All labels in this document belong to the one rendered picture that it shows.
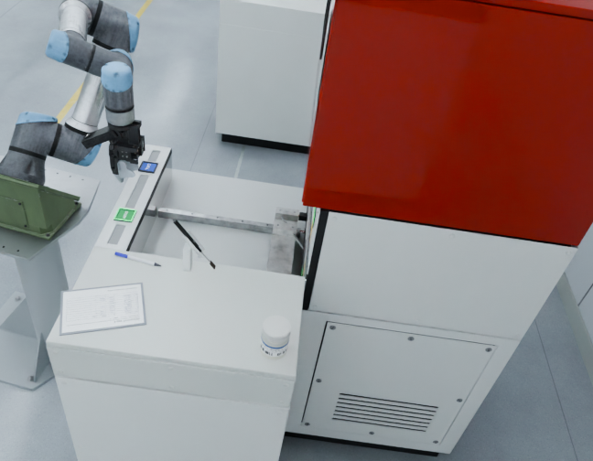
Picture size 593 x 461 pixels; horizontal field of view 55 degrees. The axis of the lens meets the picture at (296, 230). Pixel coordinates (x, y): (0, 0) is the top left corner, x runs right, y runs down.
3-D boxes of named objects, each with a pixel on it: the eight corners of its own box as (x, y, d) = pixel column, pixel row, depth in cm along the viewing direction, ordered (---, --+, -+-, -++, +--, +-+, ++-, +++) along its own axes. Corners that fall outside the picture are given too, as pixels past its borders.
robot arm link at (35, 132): (7, 146, 191) (19, 108, 192) (49, 159, 198) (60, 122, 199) (9, 144, 181) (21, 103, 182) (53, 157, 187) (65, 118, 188)
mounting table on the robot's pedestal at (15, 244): (-74, 257, 190) (-87, 228, 181) (6, 182, 223) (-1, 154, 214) (50, 291, 186) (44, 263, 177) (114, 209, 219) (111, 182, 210)
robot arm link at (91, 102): (47, 150, 199) (97, -3, 186) (91, 164, 206) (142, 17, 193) (47, 160, 189) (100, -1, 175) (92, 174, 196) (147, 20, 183)
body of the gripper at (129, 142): (137, 166, 160) (134, 130, 152) (107, 162, 159) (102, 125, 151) (145, 152, 165) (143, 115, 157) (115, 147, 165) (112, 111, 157)
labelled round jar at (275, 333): (287, 339, 149) (292, 316, 143) (285, 362, 144) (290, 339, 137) (261, 336, 149) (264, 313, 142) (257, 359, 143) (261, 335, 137)
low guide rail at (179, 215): (299, 234, 202) (301, 228, 200) (299, 238, 201) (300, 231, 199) (159, 213, 201) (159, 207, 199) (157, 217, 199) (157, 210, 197)
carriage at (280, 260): (297, 220, 203) (298, 214, 201) (288, 296, 175) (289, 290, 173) (274, 217, 202) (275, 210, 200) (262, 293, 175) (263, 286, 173)
